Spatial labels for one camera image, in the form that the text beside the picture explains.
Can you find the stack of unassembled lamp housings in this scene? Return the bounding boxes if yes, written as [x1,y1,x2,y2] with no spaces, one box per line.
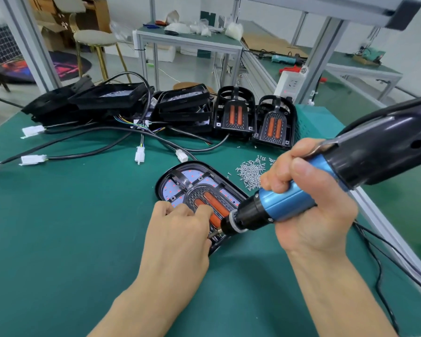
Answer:
[21,75,215,134]

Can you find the white power strip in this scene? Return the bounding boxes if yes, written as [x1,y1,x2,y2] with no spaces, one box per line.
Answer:
[274,66,308,103]

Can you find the person's left hand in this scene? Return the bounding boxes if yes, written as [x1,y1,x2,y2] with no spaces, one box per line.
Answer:
[137,200,215,285]

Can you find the white crumpled bag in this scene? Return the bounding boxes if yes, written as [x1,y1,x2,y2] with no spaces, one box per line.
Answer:
[225,22,244,41]

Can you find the colourful round rug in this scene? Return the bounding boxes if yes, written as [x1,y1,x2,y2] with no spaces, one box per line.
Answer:
[0,51,92,85]

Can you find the open brown cardboard carton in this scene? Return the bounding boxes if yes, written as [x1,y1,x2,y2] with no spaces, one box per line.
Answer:
[31,9,71,52]

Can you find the green workbench white legs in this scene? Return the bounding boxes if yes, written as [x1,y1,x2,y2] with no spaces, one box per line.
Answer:
[326,51,404,103]

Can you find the teal power supply box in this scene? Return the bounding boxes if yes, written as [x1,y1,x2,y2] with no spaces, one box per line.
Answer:
[298,105,346,145]

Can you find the person's left forearm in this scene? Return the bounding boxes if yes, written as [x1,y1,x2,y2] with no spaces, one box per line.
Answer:
[87,273,194,337]

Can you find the aluminium shelf frame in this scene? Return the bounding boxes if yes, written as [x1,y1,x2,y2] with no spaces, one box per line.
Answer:
[0,0,421,110]

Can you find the blue black electric screwdriver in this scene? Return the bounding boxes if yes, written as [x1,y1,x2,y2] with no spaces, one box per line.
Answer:
[221,95,421,236]

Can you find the person's right hand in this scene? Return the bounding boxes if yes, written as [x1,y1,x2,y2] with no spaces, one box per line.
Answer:
[260,138,360,257]

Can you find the black checked cloth table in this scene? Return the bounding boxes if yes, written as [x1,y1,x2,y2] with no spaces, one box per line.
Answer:
[0,24,22,78]

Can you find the small green workbench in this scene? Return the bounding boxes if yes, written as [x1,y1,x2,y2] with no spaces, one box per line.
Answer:
[132,24,245,92]

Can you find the brown wooden cabinet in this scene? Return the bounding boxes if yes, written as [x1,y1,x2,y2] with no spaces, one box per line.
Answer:
[80,0,112,32]

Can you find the lamp unit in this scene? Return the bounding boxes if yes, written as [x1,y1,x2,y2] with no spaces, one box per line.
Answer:
[154,161,250,257]

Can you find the teal hand tool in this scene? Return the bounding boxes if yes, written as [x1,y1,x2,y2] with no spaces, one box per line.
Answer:
[270,54,304,66]

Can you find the heap of small silver screws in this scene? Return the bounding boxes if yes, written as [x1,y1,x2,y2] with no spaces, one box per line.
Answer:
[235,154,276,192]

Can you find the round beige stool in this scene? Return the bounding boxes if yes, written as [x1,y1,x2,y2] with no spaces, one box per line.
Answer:
[72,30,133,85]

